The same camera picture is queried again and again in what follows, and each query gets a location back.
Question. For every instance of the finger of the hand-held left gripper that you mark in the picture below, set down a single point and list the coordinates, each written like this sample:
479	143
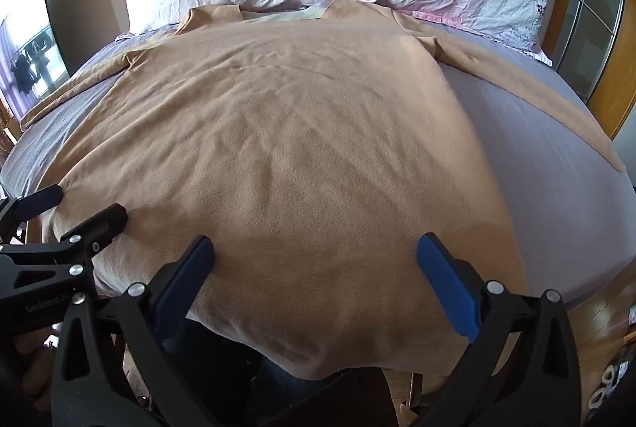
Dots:
32	204
97	224

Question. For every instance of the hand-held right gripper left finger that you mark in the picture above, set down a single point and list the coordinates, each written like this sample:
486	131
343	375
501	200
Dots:
185	288

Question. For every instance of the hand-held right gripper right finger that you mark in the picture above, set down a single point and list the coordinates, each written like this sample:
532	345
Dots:
447	288

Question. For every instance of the tan long-sleeve shirt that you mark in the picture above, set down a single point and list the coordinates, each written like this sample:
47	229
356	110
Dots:
298	134

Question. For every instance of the dark hanging clothes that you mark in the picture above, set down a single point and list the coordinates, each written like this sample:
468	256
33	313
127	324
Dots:
25	72

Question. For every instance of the person's left hand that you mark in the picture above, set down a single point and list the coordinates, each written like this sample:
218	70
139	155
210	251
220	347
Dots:
31	360

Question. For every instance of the person's blue jeans leg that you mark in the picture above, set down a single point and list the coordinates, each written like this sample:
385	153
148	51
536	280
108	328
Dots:
283	382

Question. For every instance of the bed with purple sheet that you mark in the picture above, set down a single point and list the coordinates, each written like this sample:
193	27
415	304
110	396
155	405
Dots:
536	169

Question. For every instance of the window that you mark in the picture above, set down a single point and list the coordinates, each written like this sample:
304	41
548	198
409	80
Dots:
44	44

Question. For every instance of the white slippers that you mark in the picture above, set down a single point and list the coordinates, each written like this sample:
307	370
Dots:
606	382

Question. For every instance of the wooden headboard with glass panels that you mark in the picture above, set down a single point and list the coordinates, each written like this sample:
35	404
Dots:
616	109

